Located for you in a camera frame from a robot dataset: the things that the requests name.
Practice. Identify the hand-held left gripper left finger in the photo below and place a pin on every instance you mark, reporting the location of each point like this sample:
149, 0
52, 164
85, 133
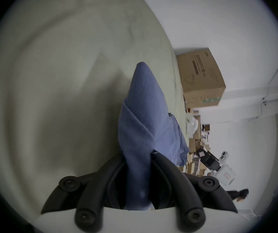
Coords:
92, 190

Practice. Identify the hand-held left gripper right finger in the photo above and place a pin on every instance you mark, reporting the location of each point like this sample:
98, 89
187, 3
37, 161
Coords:
177, 190

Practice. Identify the bed with pale green sheet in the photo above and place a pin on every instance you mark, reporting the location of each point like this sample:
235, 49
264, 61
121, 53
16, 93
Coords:
56, 81

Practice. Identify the blue garment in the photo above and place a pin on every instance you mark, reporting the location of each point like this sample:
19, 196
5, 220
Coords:
143, 110

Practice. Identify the large brown carton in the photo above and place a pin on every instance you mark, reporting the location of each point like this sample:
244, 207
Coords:
202, 81

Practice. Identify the pile of small cartons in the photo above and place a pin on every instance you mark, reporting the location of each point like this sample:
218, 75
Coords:
194, 142

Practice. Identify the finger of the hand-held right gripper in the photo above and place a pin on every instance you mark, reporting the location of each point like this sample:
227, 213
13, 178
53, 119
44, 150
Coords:
208, 159

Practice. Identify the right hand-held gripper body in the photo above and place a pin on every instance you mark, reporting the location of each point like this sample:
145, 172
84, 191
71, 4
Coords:
225, 172

